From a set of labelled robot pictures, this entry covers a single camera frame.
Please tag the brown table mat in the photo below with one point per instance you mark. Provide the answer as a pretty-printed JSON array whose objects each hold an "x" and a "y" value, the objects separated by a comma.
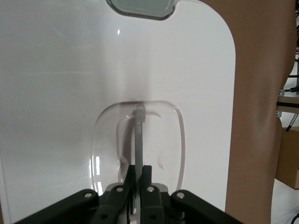
[{"x": 257, "y": 93}]

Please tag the camera mount post with bracket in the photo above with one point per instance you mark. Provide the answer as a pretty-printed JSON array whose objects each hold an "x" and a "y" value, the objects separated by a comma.
[{"x": 289, "y": 103}]

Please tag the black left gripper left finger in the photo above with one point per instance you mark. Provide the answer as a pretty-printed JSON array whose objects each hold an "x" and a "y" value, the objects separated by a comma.
[{"x": 114, "y": 205}]

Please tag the white plastic box lid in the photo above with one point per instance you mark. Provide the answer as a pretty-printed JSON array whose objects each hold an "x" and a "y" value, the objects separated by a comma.
[{"x": 70, "y": 93}]

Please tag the cardboard box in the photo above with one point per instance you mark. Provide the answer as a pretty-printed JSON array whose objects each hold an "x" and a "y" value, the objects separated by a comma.
[{"x": 288, "y": 158}]

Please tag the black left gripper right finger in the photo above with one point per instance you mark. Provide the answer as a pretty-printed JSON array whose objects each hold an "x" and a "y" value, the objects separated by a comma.
[{"x": 151, "y": 205}]

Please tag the grey lid latch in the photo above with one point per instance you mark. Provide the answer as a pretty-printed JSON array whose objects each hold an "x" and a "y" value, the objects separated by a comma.
[{"x": 142, "y": 8}]

